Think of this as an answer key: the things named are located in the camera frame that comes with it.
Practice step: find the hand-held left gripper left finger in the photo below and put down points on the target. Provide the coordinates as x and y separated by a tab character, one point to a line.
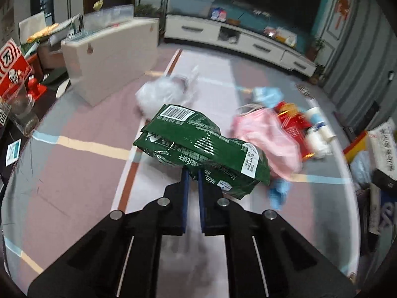
185	198

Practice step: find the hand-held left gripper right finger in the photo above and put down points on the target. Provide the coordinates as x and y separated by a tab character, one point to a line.
201	205

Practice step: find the green snack bag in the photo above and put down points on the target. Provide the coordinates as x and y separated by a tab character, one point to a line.
192	136

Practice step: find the crumpled light blue glove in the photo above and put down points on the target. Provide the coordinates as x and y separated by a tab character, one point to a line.
279	194

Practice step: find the plain pink plastic bag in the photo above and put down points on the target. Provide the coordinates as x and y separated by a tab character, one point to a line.
266	139

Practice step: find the white plastic bag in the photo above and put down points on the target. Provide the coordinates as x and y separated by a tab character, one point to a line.
161	93

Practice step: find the red gold-printed carton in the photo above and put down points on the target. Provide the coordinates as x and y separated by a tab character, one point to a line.
294	124

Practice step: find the light blue face mask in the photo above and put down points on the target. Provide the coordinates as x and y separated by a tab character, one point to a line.
268	96

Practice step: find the crumpled white tissue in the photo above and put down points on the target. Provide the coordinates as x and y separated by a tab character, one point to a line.
319	146

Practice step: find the white blue tube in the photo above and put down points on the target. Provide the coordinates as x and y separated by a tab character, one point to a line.
314	116

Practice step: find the white paper cup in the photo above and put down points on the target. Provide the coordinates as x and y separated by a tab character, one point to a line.
327	132

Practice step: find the white panel box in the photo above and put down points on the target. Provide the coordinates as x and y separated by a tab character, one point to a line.
111	59

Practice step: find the yellow red box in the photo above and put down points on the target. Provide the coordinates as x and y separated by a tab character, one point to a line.
356	149

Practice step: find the white TV cabinet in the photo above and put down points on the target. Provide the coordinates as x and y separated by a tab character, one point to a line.
198	31

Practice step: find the small potted plant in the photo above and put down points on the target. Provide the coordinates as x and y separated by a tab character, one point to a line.
318	74

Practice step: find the teal white card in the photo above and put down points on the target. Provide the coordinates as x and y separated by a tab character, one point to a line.
13	151

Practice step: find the clear drinking glass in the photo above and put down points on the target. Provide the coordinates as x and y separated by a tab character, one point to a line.
23	111

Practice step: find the red toy figure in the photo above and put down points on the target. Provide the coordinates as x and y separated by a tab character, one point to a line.
35	88

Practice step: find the pink packet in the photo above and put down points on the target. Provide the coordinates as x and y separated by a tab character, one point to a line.
269	31

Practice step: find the blue code sign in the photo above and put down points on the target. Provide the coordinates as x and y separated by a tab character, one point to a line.
215	13

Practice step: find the red code sign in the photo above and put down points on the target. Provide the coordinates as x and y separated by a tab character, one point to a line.
222	15

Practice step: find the yellow white box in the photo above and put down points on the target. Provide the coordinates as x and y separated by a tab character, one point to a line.
287	37

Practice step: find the white printed box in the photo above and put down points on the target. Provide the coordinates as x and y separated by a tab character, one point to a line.
384	152

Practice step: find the clear blue storage bin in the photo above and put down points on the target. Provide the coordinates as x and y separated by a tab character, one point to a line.
190	6

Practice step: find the tall potted plant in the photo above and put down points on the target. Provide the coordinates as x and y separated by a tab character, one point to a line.
316	48

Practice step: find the clear storage box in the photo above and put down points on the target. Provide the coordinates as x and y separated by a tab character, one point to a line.
108	17

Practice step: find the grey curtain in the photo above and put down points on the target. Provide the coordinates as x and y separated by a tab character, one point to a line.
363	68

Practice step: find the red white paper bucket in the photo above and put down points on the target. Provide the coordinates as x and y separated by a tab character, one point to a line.
12	68

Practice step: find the cardboard box with orange items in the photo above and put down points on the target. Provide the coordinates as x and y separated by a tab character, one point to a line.
40	32

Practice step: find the red paper wall decoration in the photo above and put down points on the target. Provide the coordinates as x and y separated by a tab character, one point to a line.
342	9

